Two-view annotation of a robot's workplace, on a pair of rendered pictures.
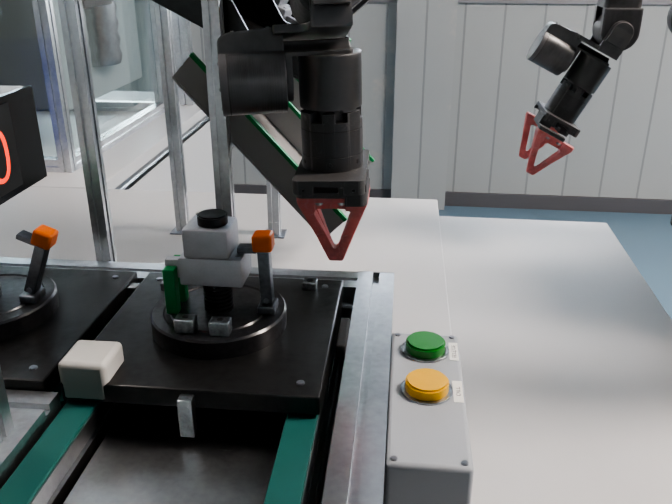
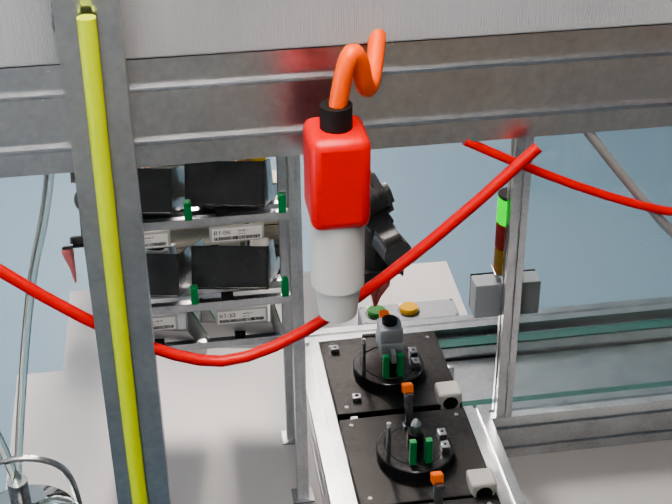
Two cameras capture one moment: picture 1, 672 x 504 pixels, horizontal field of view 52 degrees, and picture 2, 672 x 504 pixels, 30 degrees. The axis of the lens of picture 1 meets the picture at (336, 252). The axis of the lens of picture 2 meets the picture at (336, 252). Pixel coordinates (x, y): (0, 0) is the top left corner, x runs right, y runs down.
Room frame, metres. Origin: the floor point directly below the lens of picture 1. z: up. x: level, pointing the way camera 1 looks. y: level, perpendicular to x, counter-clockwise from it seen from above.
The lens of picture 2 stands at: (1.23, 2.03, 2.46)
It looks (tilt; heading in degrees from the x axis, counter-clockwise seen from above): 31 degrees down; 256
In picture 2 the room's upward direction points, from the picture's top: 1 degrees counter-clockwise
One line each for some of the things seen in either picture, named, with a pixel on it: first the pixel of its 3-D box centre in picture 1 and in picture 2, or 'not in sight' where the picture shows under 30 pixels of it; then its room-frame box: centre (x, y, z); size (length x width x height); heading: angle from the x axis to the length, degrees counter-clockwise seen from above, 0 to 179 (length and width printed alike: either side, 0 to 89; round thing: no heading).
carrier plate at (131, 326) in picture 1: (221, 331); (388, 374); (0.64, 0.12, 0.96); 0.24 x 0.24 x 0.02; 84
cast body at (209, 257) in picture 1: (204, 245); (390, 336); (0.64, 0.13, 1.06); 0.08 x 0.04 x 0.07; 84
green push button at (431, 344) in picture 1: (425, 348); (376, 313); (0.61, -0.09, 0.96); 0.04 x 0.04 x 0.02
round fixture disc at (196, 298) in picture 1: (219, 315); (388, 366); (0.64, 0.12, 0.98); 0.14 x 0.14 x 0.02
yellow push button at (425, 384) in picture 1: (426, 388); (408, 310); (0.54, -0.08, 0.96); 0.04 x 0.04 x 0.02
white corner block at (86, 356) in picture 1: (92, 369); (447, 396); (0.56, 0.23, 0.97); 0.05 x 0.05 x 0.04; 84
